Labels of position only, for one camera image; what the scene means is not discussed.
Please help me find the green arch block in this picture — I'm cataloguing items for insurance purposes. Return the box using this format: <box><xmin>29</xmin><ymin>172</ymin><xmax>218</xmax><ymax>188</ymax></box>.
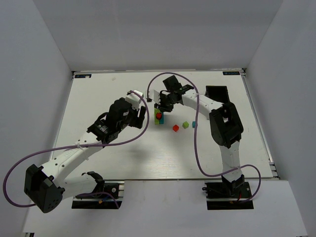
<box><xmin>154</xmin><ymin>113</ymin><xmax>159</xmax><ymax>125</ymax></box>

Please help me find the teal arch block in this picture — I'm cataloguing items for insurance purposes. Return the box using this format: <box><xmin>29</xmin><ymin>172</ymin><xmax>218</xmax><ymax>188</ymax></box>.
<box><xmin>159</xmin><ymin>112</ymin><xmax>164</xmax><ymax>124</ymax></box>

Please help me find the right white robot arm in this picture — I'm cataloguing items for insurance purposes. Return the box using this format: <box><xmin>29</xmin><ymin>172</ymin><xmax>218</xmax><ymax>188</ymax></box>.
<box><xmin>154</xmin><ymin>75</ymin><xmax>244</xmax><ymax>196</ymax></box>

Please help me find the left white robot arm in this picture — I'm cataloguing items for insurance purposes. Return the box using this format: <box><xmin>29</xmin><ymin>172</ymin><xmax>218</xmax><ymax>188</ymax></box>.
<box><xmin>24</xmin><ymin>92</ymin><xmax>148</xmax><ymax>213</ymax></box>

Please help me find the red cube front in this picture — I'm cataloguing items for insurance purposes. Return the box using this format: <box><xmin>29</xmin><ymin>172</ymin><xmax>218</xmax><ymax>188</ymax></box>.
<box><xmin>172</xmin><ymin>125</ymin><xmax>179</xmax><ymax>132</ymax></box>

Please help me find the green cube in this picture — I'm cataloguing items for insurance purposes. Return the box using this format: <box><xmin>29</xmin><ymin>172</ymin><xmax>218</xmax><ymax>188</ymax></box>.
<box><xmin>182</xmin><ymin>121</ymin><xmax>189</xmax><ymax>129</ymax></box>

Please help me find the left blue corner label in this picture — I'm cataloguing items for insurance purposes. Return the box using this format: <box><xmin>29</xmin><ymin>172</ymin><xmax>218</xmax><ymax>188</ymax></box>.
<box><xmin>75</xmin><ymin>74</ymin><xmax>92</xmax><ymax>79</ymax></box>

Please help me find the blue corner label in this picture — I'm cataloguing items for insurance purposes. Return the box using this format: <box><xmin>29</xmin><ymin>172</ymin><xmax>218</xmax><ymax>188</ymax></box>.
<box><xmin>75</xmin><ymin>74</ymin><xmax>92</xmax><ymax>79</ymax></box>
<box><xmin>223</xmin><ymin>71</ymin><xmax>240</xmax><ymax>76</ymax></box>

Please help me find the right blue corner label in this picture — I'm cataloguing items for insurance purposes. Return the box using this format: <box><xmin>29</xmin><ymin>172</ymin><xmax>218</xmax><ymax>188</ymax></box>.
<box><xmin>223</xmin><ymin>71</ymin><xmax>240</xmax><ymax>76</ymax></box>

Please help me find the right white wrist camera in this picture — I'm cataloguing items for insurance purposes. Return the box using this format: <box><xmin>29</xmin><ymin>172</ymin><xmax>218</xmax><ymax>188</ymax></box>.
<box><xmin>147</xmin><ymin>90</ymin><xmax>160</xmax><ymax>104</ymax></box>

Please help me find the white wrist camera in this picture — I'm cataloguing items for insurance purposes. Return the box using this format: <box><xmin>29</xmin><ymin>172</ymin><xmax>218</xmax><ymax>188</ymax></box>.
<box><xmin>147</xmin><ymin>90</ymin><xmax>160</xmax><ymax>104</ymax></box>
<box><xmin>125</xmin><ymin>90</ymin><xmax>144</xmax><ymax>111</ymax></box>

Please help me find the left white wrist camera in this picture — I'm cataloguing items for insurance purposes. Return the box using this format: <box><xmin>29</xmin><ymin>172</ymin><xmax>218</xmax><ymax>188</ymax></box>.
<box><xmin>125</xmin><ymin>90</ymin><xmax>144</xmax><ymax>111</ymax></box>

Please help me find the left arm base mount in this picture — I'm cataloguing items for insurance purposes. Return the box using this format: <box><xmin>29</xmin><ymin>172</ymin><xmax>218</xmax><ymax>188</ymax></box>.
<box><xmin>72</xmin><ymin>181</ymin><xmax>124</xmax><ymax>210</ymax></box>

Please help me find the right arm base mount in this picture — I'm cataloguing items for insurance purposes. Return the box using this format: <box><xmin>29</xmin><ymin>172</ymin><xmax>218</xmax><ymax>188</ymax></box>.
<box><xmin>202</xmin><ymin>182</ymin><xmax>254</xmax><ymax>210</ymax></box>

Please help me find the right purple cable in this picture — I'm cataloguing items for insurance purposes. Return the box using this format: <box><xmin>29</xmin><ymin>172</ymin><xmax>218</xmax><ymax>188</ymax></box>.
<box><xmin>146</xmin><ymin>72</ymin><xmax>262</xmax><ymax>203</ymax></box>

